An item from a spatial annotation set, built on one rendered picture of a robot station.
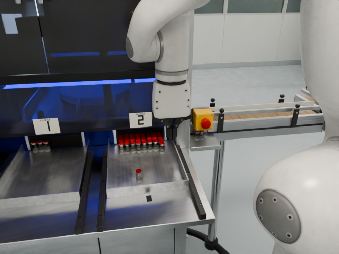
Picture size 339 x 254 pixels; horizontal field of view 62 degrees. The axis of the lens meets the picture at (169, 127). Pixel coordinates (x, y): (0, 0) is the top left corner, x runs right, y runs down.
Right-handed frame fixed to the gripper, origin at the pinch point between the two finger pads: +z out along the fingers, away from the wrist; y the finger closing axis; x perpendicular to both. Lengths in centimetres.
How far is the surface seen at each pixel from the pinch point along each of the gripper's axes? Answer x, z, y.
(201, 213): 11.4, 20.3, -6.7
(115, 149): -30.9, 22.1, 17.8
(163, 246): -28, 77, -1
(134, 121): -28.0, 8.8, 9.5
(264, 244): -48, 110, -69
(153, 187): -1.9, 20.0, 5.3
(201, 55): -488, 84, -144
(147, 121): -28.0, 9.0, 4.5
